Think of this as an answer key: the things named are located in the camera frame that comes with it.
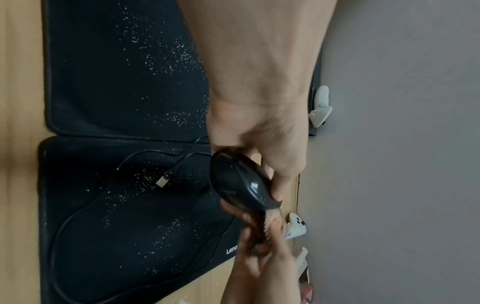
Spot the black mouse pad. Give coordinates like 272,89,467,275
36,135,241,304
42,0,212,144

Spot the person's left hand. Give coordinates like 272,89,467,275
176,0,339,201

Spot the black mouse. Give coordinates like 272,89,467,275
209,151,284,211

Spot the small open cardboard box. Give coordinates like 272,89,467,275
295,246,311,286

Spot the pink box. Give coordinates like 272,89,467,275
300,283,317,304

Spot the white controller with label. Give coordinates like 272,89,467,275
283,212,310,240

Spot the black mouse cable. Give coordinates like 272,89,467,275
50,135,241,302

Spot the long black bar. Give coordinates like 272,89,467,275
306,50,324,137

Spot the person's right hand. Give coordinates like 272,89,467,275
218,198,303,304

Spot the pink cleaning cloth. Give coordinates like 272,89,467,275
241,207,283,256

